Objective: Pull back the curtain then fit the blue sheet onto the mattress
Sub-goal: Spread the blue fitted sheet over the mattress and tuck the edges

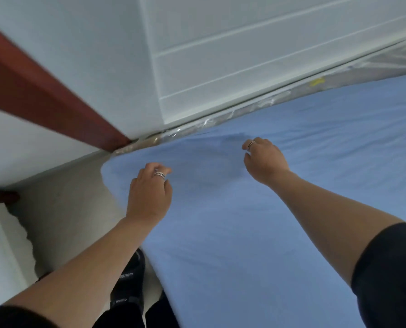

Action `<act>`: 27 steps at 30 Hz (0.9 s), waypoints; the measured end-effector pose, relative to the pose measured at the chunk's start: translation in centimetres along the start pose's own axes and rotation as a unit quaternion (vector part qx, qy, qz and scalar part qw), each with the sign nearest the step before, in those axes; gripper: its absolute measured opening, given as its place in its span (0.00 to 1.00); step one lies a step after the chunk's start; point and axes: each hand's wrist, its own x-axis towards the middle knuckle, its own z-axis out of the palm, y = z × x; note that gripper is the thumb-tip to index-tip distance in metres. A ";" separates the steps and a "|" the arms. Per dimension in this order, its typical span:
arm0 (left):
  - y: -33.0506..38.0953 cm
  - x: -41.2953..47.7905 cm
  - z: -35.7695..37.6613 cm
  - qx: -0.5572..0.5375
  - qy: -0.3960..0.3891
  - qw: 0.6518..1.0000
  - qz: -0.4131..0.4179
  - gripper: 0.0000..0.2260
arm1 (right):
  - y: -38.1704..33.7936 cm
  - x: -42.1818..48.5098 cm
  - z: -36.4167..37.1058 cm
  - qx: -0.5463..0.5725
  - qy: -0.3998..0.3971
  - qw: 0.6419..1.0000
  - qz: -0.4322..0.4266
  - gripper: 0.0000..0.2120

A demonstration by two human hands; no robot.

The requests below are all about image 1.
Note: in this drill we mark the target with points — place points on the person's right hand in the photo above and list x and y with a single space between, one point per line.
266 162

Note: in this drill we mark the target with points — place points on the white wooden bed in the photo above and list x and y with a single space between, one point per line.
257 47

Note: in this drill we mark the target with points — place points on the person's left hand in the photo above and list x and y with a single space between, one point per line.
150 201

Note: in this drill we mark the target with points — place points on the light blue sheet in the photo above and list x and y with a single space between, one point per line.
257 235

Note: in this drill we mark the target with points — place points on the white nightstand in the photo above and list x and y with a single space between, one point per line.
1 263

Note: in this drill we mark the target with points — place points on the person's right forearm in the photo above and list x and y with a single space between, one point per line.
326 218

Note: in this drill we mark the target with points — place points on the person's left forearm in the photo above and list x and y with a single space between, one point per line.
86 276

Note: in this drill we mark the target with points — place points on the grey crown print mattress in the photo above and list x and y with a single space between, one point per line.
377 66

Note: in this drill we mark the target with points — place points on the person's black shirt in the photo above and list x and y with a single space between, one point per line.
390 280

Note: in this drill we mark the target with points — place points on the person's black trousers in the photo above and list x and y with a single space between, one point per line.
162 317

